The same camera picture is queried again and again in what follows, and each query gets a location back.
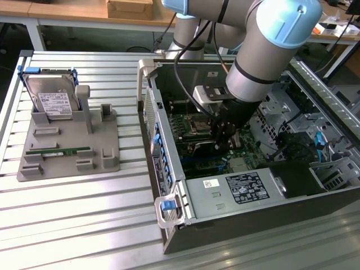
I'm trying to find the black open PC case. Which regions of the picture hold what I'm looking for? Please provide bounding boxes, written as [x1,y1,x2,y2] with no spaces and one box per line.
[137,55,360,255]

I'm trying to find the green RAM stick with label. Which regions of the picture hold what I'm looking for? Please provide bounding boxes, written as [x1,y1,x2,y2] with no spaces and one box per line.
[25,146,93,157]

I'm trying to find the blue expansion slot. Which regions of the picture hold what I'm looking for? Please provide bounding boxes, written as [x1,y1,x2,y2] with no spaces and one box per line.
[179,156,226,167]

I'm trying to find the silver chipset heatsink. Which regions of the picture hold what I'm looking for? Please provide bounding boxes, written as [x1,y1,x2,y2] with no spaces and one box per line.
[229,157,251,173]

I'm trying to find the black looped camera cable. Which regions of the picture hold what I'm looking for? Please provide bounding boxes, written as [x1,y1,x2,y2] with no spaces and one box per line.
[173,18,230,118]

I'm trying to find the white flat box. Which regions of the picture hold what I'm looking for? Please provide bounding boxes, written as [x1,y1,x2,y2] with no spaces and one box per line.
[333,24,360,37]

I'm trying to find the white and orange small box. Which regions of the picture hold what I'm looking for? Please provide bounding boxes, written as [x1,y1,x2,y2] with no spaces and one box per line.
[314,21,338,36]

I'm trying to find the cluttered wooden desk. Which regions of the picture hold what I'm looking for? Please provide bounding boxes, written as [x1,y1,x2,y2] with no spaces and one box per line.
[306,0,360,79]

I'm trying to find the black expansion slot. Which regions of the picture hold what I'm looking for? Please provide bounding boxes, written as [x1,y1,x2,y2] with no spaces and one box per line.
[184,165,226,177]

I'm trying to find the grey power supply unit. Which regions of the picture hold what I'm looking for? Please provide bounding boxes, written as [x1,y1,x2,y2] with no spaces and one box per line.
[184,168,286,220]

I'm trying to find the Nvidia graphics card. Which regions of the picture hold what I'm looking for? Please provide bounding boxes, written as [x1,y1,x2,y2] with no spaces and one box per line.
[178,137,240,158]

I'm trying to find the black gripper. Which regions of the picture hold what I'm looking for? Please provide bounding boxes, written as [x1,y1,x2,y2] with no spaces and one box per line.
[210,97,261,154]

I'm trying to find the blue wire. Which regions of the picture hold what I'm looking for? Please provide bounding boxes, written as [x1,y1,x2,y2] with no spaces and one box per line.
[314,130,327,163]

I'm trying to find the CPU socket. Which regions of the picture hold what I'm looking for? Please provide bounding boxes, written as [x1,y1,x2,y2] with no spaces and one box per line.
[187,114,215,136]

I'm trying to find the hard disk in blue bracket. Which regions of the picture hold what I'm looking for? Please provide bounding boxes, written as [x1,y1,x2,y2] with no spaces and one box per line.
[17,66,83,121]

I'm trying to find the green motherboard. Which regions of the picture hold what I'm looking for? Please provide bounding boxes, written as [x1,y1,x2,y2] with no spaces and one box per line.
[168,111,268,179]

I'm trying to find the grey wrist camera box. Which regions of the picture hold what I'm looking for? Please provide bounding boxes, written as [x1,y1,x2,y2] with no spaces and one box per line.
[192,85,235,114]

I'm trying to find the black wire bundle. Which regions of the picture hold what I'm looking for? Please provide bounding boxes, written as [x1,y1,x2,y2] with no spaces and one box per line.
[272,130,317,164]

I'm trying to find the slotted grey disk bay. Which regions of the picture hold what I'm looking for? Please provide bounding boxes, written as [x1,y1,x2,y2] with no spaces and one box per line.
[309,156,357,192]

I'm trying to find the black cable with connector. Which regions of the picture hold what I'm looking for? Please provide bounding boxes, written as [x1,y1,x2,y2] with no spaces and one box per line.
[153,12,178,56]

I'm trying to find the long wooden desk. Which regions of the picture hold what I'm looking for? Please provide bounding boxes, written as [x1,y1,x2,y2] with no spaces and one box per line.
[0,0,178,52]

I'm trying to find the black plastic air shroud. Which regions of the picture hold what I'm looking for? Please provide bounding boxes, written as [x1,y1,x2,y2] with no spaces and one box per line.
[260,161,329,198]

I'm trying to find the blue case release latch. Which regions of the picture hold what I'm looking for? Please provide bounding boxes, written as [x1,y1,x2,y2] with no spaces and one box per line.
[160,200,177,213]

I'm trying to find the dark installed RAM stick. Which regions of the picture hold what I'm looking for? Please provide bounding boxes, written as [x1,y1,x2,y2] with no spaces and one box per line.
[178,134,213,143]

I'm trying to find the perforated steel disk bay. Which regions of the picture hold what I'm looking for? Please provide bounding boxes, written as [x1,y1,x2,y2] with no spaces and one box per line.
[260,84,312,143]

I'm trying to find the black monitor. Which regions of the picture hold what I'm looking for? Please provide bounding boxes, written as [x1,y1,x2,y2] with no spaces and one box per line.
[345,0,360,15]

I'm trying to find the brown cardboard box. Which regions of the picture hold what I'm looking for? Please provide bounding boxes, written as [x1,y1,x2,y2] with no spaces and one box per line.
[106,0,154,21]

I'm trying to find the grey parts rack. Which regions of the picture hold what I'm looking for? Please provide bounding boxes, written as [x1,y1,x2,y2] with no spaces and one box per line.
[16,84,122,183]

